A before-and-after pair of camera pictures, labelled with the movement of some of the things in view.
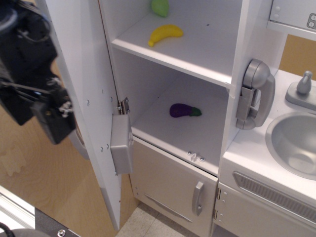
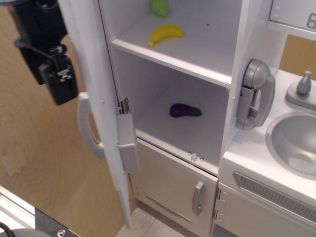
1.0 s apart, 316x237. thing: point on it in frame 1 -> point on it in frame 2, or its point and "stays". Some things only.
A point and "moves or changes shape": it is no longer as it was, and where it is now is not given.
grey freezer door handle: x=197 y=198 stays
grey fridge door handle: x=76 y=139 -> x=96 y=147
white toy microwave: x=296 y=18 stays
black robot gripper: x=28 y=48 -> x=42 y=28
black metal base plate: x=51 y=227 stays
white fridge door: x=82 y=60 moves or changes shape
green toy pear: x=160 y=7 stays
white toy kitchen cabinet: x=224 y=142 stays
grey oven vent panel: x=304 y=209 stays
